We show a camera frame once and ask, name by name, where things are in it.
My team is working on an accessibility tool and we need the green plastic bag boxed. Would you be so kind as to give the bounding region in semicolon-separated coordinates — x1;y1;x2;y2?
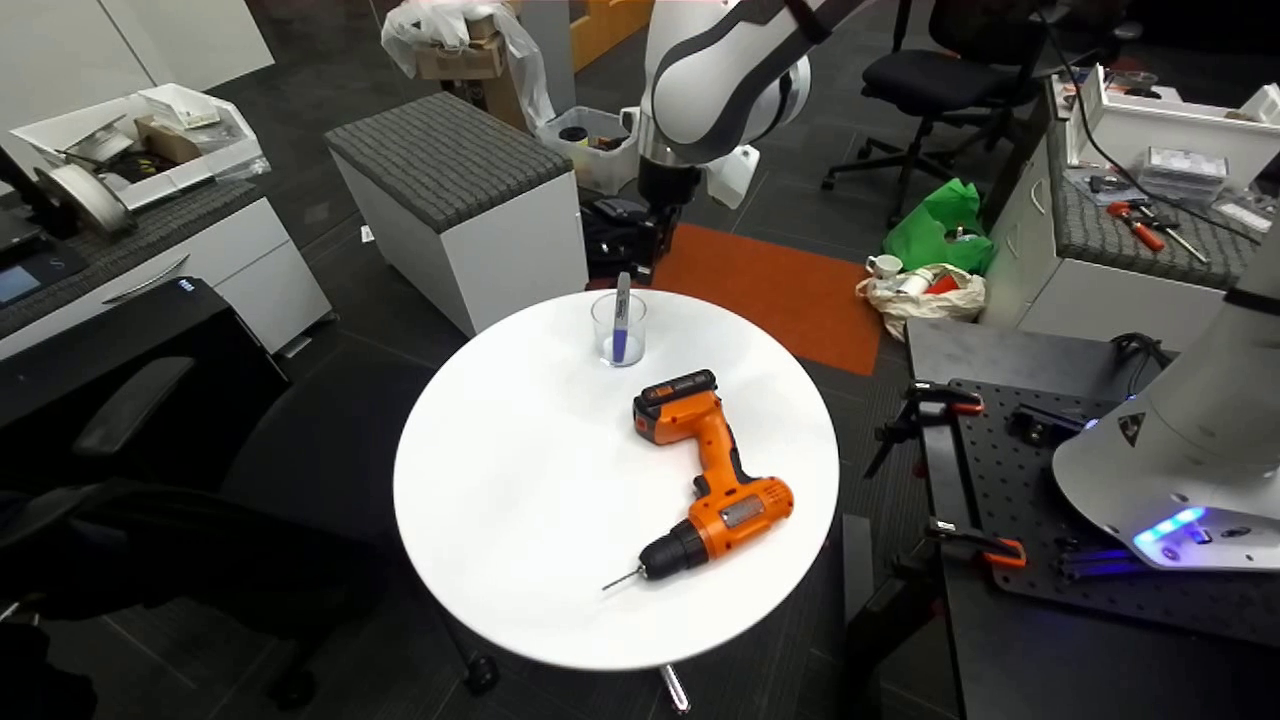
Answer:
884;175;994;274

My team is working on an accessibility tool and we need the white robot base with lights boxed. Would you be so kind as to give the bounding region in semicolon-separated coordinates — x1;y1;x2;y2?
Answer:
1053;287;1280;570

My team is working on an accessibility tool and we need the orange floor mat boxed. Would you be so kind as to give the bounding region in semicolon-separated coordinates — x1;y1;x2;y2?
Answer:
650;225;884;377

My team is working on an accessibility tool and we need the white desk with clutter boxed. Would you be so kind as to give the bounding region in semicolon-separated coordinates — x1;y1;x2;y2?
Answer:
0;84;333;357

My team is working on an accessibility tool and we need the blue capped grey marker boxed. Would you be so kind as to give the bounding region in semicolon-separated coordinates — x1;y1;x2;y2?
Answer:
609;271;630;366

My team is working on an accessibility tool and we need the black office chair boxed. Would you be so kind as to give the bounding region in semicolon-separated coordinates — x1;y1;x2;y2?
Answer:
0;274;410;720

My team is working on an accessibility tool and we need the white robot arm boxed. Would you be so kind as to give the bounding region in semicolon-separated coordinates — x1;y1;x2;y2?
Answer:
582;0;864;287

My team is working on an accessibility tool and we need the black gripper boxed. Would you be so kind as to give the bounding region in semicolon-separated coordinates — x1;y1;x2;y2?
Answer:
580;192;677;285

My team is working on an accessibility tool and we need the orange cordless drill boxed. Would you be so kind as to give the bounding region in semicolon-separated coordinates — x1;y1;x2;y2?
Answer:
609;366;795;589

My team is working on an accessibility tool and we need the clear glass cup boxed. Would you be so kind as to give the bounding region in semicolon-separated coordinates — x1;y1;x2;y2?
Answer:
593;291;646;366

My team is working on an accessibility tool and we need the white cabinet with grey cushion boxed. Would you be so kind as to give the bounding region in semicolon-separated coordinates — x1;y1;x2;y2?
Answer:
327;93;589;337

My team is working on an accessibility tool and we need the white round table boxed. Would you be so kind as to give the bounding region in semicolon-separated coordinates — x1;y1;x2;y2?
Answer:
393;287;841;671

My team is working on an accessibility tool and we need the black swivel chair background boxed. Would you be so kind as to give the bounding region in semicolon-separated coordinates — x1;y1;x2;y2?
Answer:
819;0;1048;192

